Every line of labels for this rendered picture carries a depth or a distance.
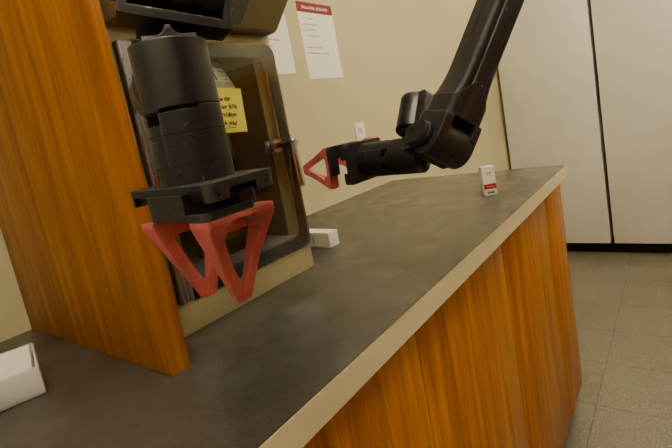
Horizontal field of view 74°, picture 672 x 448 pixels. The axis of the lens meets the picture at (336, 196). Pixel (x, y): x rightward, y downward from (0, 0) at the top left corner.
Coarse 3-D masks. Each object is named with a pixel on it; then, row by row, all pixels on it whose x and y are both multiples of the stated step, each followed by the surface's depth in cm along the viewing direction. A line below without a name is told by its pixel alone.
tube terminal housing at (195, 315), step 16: (112, 32) 63; (128, 32) 65; (112, 48) 63; (128, 112) 64; (144, 176) 66; (288, 256) 88; (304, 256) 92; (272, 272) 84; (288, 272) 88; (224, 288) 76; (256, 288) 81; (272, 288) 84; (176, 304) 68; (192, 304) 71; (208, 304) 73; (224, 304) 75; (240, 304) 78; (192, 320) 70; (208, 320) 73
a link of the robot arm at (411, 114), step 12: (408, 96) 71; (420, 96) 69; (432, 96) 69; (408, 108) 70; (420, 108) 68; (408, 120) 69; (420, 120) 62; (396, 132) 72; (408, 132) 65; (420, 132) 61; (432, 132) 60; (408, 144) 63; (420, 144) 62; (420, 156) 65; (444, 168) 68
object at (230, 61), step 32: (224, 64) 77; (256, 64) 83; (256, 96) 82; (256, 128) 82; (288, 128) 88; (256, 160) 81; (288, 160) 88; (256, 192) 81; (288, 192) 87; (288, 224) 87; (192, 256) 70; (192, 288) 70
